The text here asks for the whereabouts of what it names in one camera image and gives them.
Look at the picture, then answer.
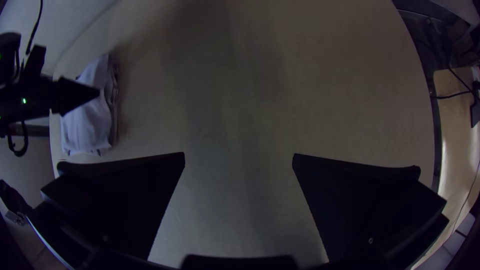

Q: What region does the grey t-shirt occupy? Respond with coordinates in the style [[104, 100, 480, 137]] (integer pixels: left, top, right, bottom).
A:
[[59, 53, 122, 157]]

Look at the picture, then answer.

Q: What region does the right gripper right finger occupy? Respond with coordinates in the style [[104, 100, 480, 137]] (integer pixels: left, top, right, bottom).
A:
[[291, 152, 450, 270]]

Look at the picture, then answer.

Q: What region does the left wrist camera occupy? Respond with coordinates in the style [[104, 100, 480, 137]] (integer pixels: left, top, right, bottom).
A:
[[23, 44, 47, 78]]

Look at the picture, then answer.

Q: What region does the black cable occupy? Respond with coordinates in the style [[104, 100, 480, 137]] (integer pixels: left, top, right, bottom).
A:
[[6, 119, 30, 158], [446, 66, 474, 94], [430, 91, 476, 100], [25, 0, 43, 55]]

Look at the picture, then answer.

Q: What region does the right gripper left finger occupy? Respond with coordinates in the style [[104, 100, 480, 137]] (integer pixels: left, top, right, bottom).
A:
[[26, 151, 186, 270]]

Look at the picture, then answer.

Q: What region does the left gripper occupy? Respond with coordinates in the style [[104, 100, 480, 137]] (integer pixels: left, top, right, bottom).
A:
[[0, 76, 101, 127]]

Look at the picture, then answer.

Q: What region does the pale wooden side table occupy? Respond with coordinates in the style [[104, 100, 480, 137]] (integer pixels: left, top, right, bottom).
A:
[[433, 66, 480, 241]]

